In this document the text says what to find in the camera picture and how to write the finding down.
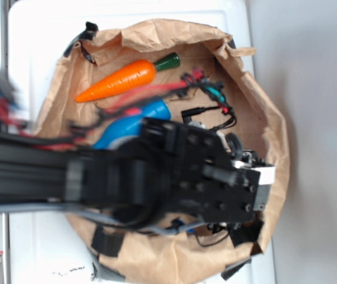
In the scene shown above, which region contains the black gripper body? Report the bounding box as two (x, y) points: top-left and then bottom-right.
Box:
(140, 118), (276, 222)

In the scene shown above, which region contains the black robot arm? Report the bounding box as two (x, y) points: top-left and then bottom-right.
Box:
(0, 118), (275, 234)

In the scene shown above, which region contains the blue toy bottle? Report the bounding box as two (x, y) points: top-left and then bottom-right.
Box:
(92, 99), (171, 150)

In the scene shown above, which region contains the brown paper bag basin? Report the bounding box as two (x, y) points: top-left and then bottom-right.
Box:
(34, 19), (290, 283)

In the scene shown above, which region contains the orange toy carrot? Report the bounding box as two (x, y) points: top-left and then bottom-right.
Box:
(75, 53), (181, 103)

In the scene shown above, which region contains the white plastic tray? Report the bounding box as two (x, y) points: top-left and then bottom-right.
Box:
(7, 0), (277, 284)

